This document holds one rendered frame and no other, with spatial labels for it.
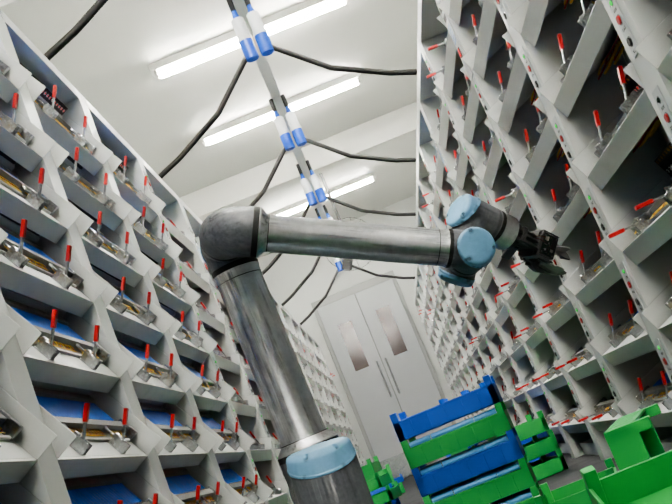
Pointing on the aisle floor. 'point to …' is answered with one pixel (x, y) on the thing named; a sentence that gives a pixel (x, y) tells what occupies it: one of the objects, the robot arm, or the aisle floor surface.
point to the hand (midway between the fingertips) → (561, 264)
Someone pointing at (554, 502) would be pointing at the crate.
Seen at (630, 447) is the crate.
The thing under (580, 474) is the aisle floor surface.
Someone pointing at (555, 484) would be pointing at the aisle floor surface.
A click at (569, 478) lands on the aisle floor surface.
